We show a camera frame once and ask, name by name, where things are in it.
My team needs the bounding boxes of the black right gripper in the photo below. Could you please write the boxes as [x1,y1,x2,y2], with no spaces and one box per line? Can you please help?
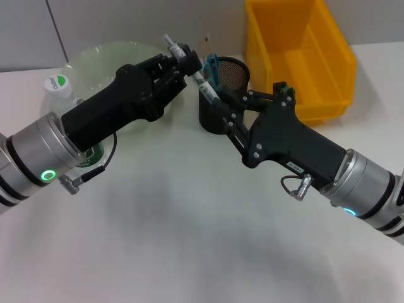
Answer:
[198,90,347,191]

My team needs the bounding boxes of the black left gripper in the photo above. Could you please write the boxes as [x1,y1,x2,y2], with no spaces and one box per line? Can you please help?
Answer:
[61,44,204,152]

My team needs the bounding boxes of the silver grey pen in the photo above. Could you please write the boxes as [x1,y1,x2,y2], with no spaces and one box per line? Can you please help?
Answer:
[162,33,222,105]

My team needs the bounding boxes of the blue and teal scissors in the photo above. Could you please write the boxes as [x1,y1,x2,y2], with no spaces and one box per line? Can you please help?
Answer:
[203,53,227,95]

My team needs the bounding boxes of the clear plastic ruler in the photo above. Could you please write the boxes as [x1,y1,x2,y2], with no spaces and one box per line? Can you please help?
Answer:
[198,33,212,61]

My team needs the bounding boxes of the clear water bottle green label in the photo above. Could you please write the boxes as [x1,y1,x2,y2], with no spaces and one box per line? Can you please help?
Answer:
[43,74,105,168]

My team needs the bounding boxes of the black mesh pen cup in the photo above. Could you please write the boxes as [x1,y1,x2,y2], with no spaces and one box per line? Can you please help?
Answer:
[198,56,252,135]

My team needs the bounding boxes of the light green wavy fruit plate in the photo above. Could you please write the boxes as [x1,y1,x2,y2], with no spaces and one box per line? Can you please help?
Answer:
[61,40,186,133]

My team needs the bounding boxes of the yellow plastic storage bin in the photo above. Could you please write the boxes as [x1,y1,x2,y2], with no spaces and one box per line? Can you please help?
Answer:
[245,0,358,128]

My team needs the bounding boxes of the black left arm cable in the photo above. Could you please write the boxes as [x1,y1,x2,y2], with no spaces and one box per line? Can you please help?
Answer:
[59,132,118,195]

